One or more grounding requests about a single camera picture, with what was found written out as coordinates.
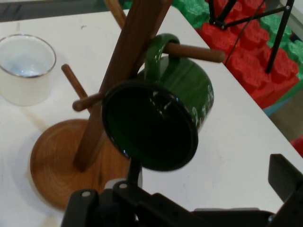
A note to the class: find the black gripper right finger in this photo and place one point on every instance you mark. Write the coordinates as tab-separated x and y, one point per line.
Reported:
291	189

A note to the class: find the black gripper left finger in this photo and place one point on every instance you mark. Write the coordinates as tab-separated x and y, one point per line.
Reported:
99	208

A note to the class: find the green enamel mug white print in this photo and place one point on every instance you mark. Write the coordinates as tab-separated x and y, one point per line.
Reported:
189	78

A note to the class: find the wooden mug tree stand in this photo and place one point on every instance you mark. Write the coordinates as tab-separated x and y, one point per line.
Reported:
61	153

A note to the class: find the teal foam floor mat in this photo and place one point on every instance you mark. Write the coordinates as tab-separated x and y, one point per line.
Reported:
277	105

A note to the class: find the green foam building block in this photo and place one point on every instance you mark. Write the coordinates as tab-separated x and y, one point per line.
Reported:
189	11
293	47

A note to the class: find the black tripod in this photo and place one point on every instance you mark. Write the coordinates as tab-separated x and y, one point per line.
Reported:
276	47

